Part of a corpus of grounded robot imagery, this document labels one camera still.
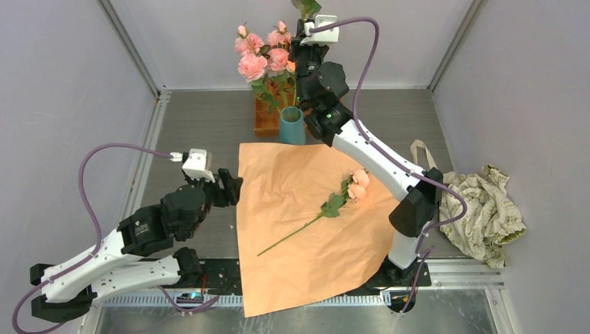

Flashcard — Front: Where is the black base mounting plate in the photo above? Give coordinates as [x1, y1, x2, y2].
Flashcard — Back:
[165, 259, 431, 296]

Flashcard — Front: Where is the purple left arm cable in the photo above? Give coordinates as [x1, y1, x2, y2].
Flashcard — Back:
[11, 143, 222, 334]

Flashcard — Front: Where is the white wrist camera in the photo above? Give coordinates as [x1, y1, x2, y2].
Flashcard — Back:
[170, 148, 215, 182]
[300, 14, 341, 46]

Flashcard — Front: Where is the cream green printed cloth bag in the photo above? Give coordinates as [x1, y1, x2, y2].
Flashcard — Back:
[440, 164, 527, 269]

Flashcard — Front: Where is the cream printed ribbon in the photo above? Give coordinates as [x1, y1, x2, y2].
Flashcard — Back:
[409, 139, 455, 185]

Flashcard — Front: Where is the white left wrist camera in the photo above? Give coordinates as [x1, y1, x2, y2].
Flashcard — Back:
[170, 148, 215, 182]

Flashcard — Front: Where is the aluminium frame rail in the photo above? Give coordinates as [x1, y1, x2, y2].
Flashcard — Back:
[102, 259, 504, 307]

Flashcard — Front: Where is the orange wooden compartment tray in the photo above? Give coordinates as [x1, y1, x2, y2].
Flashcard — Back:
[250, 73, 298, 137]

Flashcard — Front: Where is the teal cylindrical vase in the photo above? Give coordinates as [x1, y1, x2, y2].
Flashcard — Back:
[279, 106, 306, 145]

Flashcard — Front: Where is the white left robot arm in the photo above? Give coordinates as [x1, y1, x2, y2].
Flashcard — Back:
[30, 168, 244, 324]

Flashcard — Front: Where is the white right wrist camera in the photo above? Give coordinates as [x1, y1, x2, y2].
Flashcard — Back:
[300, 14, 341, 46]

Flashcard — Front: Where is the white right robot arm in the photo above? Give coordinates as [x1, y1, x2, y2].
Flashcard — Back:
[289, 15, 443, 286]

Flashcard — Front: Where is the green and peach wrapping paper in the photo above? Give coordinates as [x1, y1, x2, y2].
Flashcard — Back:
[237, 143, 398, 317]

